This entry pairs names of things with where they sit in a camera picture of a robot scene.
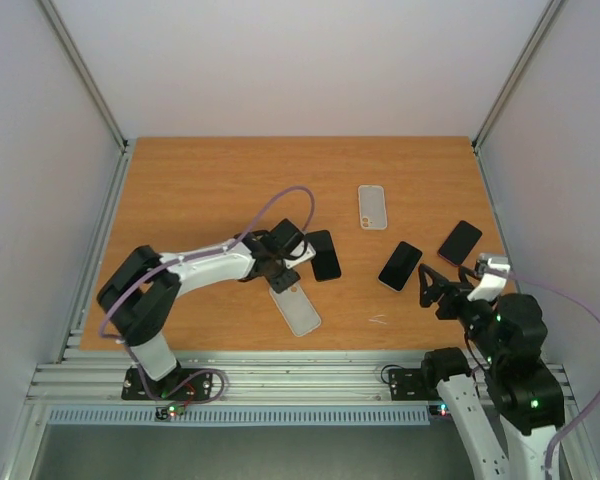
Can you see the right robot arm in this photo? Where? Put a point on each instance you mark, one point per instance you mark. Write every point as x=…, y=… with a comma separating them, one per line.
x=508, y=331

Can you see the slotted grey cable duct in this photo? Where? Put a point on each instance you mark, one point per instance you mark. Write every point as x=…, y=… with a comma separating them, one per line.
x=241, y=416

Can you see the black phone pink edge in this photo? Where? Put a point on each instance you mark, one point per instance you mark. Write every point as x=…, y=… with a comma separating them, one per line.
x=456, y=248

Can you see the white phone case far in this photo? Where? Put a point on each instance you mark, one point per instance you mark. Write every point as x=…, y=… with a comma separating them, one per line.
x=372, y=207

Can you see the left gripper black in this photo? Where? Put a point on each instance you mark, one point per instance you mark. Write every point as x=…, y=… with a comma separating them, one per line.
x=282, y=284

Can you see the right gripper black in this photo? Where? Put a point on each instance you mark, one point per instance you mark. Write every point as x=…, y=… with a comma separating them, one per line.
x=447, y=298

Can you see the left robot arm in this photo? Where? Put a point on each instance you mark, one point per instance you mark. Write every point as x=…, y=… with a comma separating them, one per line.
x=139, y=296

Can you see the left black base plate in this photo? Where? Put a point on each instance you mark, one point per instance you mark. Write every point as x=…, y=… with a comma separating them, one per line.
x=181, y=385

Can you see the black phone silver edge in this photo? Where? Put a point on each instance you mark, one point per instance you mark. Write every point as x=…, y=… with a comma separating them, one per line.
x=400, y=266

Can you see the controller board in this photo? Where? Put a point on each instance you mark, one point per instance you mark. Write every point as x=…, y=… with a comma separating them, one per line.
x=170, y=412
x=439, y=411

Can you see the aluminium corner post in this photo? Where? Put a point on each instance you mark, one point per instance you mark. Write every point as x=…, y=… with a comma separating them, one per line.
x=69, y=46
x=532, y=45

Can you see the right controller board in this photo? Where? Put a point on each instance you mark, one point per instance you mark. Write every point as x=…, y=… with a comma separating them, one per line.
x=439, y=411

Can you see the translucent phone case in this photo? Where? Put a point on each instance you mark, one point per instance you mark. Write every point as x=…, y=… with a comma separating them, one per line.
x=297, y=310

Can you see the black phone dark edge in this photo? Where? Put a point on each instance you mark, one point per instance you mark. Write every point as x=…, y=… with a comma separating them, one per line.
x=325, y=264

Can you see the left controller board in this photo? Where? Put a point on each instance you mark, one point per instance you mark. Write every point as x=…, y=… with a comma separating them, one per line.
x=170, y=412

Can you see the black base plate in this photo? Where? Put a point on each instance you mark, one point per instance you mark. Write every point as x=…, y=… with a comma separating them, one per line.
x=181, y=385
x=408, y=384

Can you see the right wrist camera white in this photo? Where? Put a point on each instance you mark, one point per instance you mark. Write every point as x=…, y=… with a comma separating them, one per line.
x=493, y=271

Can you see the aluminium corner post left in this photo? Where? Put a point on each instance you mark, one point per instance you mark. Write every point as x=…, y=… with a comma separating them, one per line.
x=69, y=46

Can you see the aluminium corner post right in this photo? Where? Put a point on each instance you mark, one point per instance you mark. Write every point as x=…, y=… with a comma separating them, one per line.
x=532, y=45

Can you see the aluminium rail frame front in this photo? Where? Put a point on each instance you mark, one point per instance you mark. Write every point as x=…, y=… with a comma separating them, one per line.
x=254, y=377

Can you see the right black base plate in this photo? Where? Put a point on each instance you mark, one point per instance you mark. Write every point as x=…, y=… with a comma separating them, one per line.
x=408, y=384

